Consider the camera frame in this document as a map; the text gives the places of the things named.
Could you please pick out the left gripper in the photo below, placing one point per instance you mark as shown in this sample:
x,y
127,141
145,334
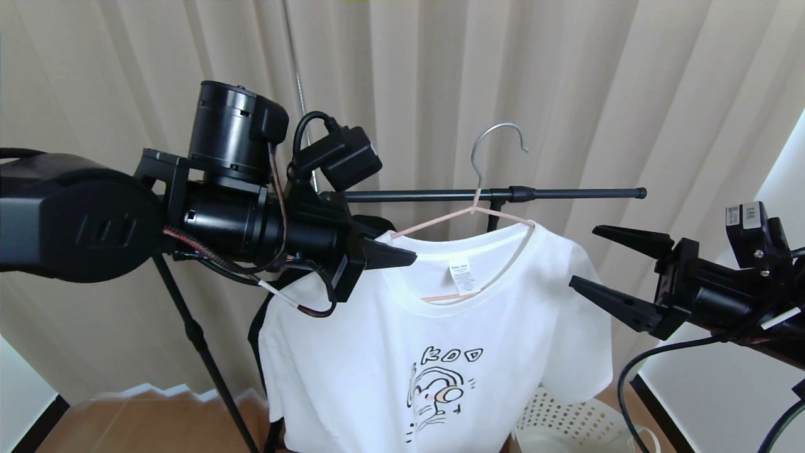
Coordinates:
x,y
251,226

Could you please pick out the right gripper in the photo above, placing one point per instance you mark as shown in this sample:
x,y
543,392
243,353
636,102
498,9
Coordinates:
x,y
723,296

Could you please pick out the black shorts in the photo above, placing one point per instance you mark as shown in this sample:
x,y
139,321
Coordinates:
x,y
258,340

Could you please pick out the white garment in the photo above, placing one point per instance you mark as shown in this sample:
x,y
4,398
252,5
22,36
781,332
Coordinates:
x,y
377,352

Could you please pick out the pink clothes hanger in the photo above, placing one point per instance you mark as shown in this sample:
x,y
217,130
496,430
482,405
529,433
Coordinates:
x,y
440,219

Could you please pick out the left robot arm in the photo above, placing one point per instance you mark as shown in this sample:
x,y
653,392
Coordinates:
x,y
82,220

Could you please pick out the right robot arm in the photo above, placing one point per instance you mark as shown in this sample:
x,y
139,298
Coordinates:
x,y
792,346

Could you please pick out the black clothes rack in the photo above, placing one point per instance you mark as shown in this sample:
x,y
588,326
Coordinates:
x,y
566,194

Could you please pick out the white laundry basket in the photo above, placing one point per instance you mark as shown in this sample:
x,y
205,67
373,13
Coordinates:
x,y
578,421

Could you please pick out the beige curtain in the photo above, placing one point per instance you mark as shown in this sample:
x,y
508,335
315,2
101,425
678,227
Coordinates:
x,y
629,94

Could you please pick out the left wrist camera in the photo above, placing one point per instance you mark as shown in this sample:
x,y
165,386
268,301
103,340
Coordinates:
x,y
346,154

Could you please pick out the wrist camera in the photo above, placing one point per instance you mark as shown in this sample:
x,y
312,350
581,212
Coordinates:
x,y
755,233
346,154

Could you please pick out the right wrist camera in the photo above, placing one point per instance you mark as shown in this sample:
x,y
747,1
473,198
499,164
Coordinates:
x,y
755,233

